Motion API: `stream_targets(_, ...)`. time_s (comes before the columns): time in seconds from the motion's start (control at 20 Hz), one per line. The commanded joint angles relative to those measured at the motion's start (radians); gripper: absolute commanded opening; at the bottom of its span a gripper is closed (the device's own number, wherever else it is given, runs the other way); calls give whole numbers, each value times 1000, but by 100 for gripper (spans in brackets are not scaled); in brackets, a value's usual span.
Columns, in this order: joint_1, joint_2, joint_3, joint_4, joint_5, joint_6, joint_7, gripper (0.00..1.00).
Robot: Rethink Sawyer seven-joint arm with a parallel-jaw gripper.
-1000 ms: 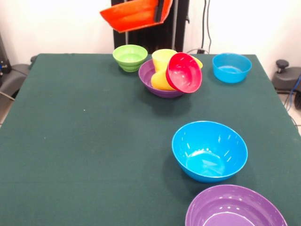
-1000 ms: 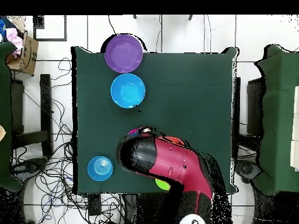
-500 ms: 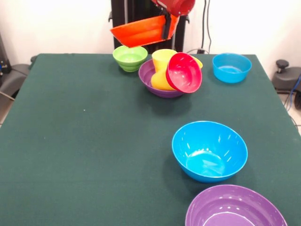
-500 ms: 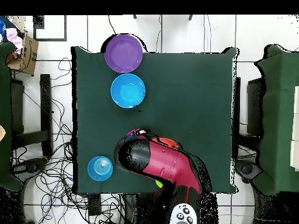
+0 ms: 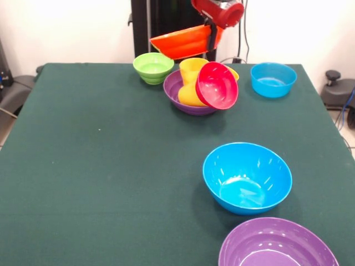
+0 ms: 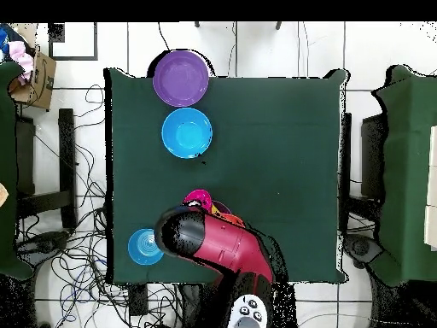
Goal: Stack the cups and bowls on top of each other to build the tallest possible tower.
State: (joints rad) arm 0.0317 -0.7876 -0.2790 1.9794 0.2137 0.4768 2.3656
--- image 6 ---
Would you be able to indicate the pink-red small bowl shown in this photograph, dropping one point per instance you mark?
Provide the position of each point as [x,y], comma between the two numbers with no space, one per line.
[201,195]

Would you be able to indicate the blue large bowl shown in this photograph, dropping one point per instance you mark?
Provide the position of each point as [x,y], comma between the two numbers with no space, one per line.
[186,133]

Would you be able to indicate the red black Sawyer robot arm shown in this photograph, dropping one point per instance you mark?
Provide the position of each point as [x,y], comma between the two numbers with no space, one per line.
[222,246]

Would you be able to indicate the blue small bowl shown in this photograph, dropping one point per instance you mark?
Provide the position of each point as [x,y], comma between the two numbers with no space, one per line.
[141,247]

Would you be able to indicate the black power strip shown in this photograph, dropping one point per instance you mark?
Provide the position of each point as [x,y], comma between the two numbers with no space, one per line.
[138,300]

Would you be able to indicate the dark green tablecloth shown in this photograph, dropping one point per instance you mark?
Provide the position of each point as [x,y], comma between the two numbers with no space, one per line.
[273,109]

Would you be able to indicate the black metal stand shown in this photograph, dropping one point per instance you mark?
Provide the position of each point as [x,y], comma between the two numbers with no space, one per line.
[66,164]

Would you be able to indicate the black chair base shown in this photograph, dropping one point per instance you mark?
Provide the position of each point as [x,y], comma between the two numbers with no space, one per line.
[44,244]
[362,247]

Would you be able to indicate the black cabinet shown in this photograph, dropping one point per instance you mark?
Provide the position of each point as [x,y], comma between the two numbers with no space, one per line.
[372,153]

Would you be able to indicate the person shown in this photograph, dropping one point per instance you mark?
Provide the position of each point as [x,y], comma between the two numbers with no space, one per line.
[2,194]

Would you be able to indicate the cardboard box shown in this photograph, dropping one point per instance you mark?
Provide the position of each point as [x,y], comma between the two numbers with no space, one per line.
[41,82]

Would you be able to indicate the green cloth covered table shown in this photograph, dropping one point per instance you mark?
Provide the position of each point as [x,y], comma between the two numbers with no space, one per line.
[406,171]
[6,136]

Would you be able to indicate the pink cloth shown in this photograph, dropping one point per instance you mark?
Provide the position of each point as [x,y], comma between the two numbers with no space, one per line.
[20,56]

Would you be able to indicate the blue item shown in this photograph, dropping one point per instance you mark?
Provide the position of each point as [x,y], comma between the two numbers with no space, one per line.
[4,41]

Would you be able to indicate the black square frame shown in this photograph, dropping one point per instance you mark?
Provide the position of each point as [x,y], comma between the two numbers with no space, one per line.
[73,58]

